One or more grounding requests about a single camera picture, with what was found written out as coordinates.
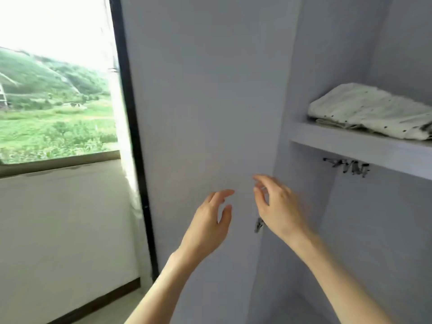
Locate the person's left hand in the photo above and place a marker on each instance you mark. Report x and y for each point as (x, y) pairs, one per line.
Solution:
(206, 229)

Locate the person's right hand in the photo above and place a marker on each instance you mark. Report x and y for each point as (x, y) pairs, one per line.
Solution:
(283, 209)

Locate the light grey wardrobe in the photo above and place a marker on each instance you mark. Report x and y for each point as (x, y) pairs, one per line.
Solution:
(202, 97)

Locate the white polka dot pants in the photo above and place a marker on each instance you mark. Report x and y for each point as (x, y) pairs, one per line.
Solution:
(371, 108)

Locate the person's left forearm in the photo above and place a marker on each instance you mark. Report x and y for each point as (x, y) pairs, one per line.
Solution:
(162, 290)

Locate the person's right forearm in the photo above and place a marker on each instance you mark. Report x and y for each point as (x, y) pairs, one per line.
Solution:
(337, 280)

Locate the grey wardrobe shelf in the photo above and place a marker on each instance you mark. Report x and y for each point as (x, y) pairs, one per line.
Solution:
(358, 146)

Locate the cluster of metal clips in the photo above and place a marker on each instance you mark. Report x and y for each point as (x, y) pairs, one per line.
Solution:
(347, 165)

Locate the dark framed window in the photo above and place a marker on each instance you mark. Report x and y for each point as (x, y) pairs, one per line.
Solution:
(54, 162)

